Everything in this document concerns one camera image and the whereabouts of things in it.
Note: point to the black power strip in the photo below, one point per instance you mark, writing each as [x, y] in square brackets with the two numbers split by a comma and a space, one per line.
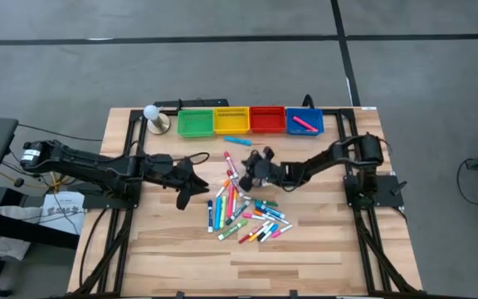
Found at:
[197, 102]

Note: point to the red Expo marker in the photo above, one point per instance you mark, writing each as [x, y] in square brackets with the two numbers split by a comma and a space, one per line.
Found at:
[230, 164]

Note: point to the red plastic basket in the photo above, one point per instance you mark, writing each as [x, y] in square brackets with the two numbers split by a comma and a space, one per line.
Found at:
[267, 120]

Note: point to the black fine-tip marker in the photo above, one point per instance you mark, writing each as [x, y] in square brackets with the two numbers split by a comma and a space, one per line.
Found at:
[261, 236]

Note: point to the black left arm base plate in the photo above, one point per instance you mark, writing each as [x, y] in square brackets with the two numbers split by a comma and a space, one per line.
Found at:
[98, 201]

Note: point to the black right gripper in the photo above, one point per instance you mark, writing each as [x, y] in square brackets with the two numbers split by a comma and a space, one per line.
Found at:
[268, 174]

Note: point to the white printed paper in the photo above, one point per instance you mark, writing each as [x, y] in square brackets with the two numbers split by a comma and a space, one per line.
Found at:
[62, 216]

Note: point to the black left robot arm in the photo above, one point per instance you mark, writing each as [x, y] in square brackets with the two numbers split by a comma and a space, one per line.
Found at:
[98, 168]

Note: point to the light green Expo marker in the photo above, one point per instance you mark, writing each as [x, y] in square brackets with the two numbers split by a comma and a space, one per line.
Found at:
[232, 231]

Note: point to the black metal beam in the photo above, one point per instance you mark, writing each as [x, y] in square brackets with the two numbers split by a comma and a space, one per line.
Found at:
[23, 230]

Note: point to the dark green Expo marker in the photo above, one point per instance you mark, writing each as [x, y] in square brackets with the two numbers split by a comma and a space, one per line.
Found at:
[237, 213]

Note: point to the yellow highlighter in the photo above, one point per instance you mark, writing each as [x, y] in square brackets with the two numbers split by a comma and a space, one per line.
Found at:
[222, 212]

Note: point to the blue highlighter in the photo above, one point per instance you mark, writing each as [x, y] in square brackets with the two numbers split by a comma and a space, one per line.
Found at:
[237, 141]
[218, 214]

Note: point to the black table clamp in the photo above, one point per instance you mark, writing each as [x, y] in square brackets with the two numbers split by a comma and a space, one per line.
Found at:
[293, 294]
[179, 295]

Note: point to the green fine-tip marker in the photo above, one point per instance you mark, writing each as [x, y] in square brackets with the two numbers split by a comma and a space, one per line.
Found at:
[264, 202]

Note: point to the blue plastic basket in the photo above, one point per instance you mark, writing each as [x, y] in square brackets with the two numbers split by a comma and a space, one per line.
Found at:
[297, 128]

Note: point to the green plastic basket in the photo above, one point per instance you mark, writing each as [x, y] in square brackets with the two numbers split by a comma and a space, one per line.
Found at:
[195, 124]

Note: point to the pink highlighter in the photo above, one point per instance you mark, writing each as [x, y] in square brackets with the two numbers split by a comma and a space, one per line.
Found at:
[304, 123]
[230, 203]

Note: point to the blue fine-tip marker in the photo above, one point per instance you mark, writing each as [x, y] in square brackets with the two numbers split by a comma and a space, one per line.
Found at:
[273, 228]
[281, 220]

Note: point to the white plastic bag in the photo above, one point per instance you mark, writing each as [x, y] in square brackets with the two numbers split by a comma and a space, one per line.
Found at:
[6, 245]

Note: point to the yellow plastic basket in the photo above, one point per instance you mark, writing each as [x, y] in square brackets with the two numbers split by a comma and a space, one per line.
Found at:
[231, 121]

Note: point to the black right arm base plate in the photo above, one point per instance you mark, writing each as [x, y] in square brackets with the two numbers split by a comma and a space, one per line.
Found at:
[388, 195]

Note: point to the red fine-tip marker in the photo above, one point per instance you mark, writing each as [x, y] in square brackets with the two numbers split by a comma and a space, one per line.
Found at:
[247, 237]

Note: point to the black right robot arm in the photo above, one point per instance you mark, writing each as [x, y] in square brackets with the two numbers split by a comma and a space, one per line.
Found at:
[318, 163]

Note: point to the white bulb brass lamp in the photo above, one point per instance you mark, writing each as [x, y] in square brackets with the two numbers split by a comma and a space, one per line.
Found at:
[159, 124]

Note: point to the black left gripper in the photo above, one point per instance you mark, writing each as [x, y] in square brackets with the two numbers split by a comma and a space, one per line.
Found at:
[177, 172]

